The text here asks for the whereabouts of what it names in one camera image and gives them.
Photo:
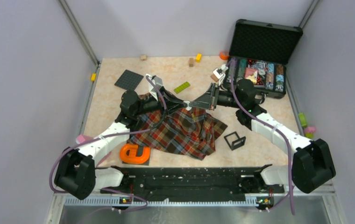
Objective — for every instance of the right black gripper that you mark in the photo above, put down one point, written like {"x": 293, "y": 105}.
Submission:
{"x": 205, "y": 101}

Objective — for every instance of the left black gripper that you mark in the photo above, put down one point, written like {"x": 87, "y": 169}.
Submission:
{"x": 167, "y": 104}

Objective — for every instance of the plaid flannel shirt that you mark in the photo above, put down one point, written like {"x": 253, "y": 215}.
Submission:
{"x": 179, "y": 134}

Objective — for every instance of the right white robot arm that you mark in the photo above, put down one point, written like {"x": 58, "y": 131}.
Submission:
{"x": 310, "y": 162}

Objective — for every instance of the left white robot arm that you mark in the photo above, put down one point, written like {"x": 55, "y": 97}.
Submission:
{"x": 76, "y": 171}

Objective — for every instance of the green lego brick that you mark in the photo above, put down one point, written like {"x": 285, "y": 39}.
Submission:
{"x": 182, "y": 87}

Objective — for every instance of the tan wooden block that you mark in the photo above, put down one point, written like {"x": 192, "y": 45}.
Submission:
{"x": 214, "y": 78}

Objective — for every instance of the brown wooden block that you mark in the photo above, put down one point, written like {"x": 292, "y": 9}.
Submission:
{"x": 191, "y": 62}

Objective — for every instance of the yellow lego brick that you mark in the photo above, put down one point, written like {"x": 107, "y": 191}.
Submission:
{"x": 198, "y": 57}

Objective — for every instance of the dark grey lego baseplate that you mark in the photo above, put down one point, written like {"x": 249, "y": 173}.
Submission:
{"x": 129, "y": 80}

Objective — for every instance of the black aluminium case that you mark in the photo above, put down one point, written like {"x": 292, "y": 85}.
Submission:
{"x": 261, "y": 52}

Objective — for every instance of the pink foam block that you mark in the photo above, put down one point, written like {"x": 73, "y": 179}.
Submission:
{"x": 82, "y": 138}

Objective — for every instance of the green and pink blocks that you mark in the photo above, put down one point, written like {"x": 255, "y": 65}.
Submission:
{"x": 307, "y": 129}

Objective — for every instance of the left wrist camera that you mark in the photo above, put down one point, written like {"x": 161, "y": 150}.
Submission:
{"x": 155, "y": 86}

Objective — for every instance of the black wire frame cube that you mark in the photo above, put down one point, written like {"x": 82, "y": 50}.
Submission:
{"x": 234, "y": 141}

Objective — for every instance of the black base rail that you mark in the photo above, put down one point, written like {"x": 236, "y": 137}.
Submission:
{"x": 195, "y": 184}

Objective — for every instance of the yellow block near wall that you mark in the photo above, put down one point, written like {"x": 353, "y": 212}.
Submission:
{"x": 93, "y": 77}

